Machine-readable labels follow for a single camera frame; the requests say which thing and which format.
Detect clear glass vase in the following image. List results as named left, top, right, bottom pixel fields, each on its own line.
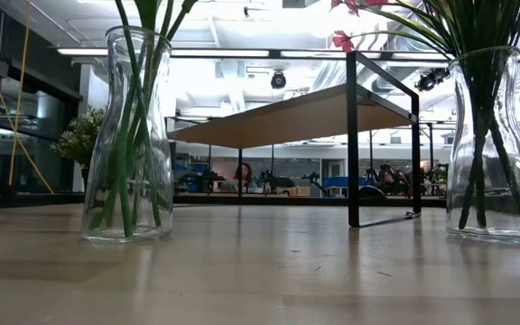
left=80, top=25, right=175, bottom=243
left=444, top=44, right=520, bottom=245

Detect yellow tulip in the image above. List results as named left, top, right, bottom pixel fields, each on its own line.
left=115, top=0, right=160, bottom=238

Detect red tulip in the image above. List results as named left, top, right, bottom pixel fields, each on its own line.
left=112, top=0, right=163, bottom=229

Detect purple flower bunch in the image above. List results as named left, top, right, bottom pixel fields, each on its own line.
left=474, top=0, right=520, bottom=229

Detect person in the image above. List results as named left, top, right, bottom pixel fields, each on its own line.
left=232, top=162, right=259, bottom=194

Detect blue box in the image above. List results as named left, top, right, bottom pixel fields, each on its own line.
left=322, top=176, right=349, bottom=189

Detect potted white-flowered plant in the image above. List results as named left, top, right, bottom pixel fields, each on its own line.
left=50, top=106, right=107, bottom=180

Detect black ceiling fixture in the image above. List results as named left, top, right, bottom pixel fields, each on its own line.
left=415, top=66, right=452, bottom=93

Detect round black camera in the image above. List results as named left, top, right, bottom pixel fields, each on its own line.
left=270, top=70, right=287, bottom=90

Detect black overhead frame bar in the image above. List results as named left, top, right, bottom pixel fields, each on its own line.
left=56, top=47, right=520, bottom=62

